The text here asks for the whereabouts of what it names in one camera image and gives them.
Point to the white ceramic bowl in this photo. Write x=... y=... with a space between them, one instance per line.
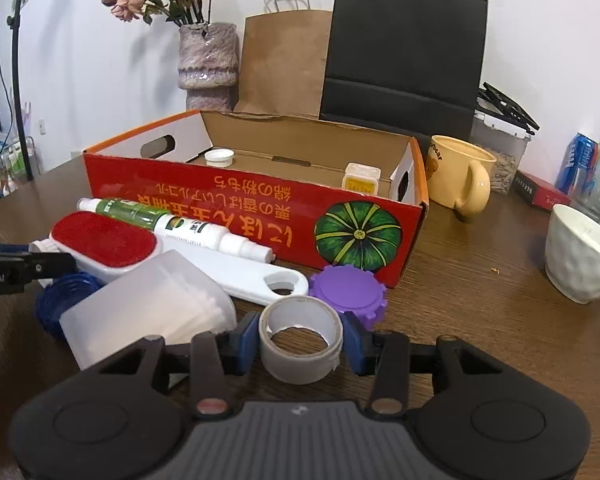
x=575 y=265

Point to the black lamp stand pole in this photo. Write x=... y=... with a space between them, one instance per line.
x=17 y=85

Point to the clear plastic storage container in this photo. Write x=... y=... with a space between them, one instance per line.
x=502 y=160

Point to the black folded clips bundle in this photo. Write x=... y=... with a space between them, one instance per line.
x=505 y=105

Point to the yellow bear print mug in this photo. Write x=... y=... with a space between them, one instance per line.
x=452 y=170

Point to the purple gear-shaped lid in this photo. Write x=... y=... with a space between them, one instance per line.
x=347 y=295

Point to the red flat box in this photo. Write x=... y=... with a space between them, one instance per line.
x=540 y=190

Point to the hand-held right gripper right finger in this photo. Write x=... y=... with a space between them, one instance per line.
x=355 y=346

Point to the purple white textured vase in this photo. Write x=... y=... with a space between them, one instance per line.
x=207 y=60

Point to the white green spray bottle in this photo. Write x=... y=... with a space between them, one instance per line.
x=180 y=227

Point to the brown paper bag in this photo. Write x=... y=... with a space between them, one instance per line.
x=285 y=60

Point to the grey tape roll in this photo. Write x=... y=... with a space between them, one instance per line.
x=290 y=365

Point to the black paper bag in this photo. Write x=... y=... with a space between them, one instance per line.
x=405 y=50

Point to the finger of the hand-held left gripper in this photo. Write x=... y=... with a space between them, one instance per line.
x=50 y=266
x=2 y=248

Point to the red pumpkin print cardboard box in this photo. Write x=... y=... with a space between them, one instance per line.
x=260 y=205

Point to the blue ridged lid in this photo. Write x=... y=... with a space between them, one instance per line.
x=55 y=305

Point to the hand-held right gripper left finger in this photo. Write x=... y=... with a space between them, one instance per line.
x=242 y=344

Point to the blue drink can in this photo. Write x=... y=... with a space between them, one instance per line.
x=577 y=160

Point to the clear drinking glass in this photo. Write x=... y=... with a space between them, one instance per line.
x=592 y=200

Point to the white round bottle cap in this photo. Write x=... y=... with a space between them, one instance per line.
x=218 y=156

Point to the translucent cotton swab box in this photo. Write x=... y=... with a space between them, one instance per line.
x=145 y=305

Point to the small pale yellow container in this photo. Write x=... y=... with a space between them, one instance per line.
x=361 y=177

